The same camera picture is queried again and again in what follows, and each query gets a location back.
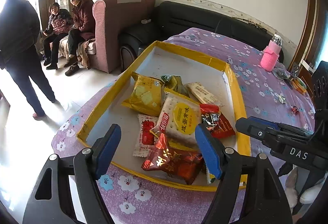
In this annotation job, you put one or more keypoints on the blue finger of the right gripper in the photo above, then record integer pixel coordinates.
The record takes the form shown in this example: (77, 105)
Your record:
(262, 124)

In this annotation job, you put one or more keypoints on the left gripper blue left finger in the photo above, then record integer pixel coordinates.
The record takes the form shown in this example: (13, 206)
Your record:
(89, 165)

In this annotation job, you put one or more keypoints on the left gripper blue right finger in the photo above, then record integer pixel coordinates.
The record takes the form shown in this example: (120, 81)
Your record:
(225, 164)

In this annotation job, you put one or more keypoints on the red gold long packet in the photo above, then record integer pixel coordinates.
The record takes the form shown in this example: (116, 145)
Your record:
(225, 130)

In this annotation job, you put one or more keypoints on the red orange snack bag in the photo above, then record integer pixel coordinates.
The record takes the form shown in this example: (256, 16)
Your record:
(184, 164)

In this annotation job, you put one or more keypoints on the red white patterned snack packet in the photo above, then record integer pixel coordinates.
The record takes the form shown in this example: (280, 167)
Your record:
(146, 139)

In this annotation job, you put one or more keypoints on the large yellow cracker pack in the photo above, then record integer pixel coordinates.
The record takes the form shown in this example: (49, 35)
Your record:
(178, 119)

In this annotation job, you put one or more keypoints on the beige wafer packet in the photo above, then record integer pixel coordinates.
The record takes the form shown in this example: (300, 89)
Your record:
(202, 94)

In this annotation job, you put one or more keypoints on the gold yellow snack packet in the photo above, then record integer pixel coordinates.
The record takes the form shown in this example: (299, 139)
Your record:
(146, 97)

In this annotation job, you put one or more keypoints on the olive green snack packet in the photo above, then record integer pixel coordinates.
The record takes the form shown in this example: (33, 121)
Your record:
(174, 82)

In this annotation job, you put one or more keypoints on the green nut snack bag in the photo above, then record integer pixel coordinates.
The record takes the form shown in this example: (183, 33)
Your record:
(210, 177)

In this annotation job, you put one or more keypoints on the red dark jerky packet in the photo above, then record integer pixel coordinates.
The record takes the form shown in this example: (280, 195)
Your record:
(211, 121)

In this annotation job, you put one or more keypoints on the white gloved right hand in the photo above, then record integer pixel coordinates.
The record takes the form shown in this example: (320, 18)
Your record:
(296, 190)

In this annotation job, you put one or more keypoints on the small silver green candy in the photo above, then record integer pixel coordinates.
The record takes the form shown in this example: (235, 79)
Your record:
(282, 99)

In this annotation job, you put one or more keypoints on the red wrapped candy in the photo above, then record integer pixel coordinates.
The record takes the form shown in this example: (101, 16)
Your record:
(295, 110)

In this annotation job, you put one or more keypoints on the clear plastic bag pile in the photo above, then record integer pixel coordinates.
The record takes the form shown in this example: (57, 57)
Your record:
(280, 72)

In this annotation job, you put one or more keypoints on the pink sleeved water bottle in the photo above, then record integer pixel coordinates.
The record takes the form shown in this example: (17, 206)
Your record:
(271, 53)

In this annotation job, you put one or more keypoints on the wooden display cabinet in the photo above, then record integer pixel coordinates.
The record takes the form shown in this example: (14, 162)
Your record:
(311, 42)

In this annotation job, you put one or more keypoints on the yellow cardboard tray box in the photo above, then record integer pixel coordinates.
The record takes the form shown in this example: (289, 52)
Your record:
(159, 59)

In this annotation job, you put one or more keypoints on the seated person patterned jacket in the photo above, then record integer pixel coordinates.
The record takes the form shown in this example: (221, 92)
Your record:
(60, 23)

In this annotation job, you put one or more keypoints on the black leather sofa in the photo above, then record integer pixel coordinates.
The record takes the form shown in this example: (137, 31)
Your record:
(192, 26)

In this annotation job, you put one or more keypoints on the standing person in black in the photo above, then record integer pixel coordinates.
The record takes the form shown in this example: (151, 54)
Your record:
(20, 28)

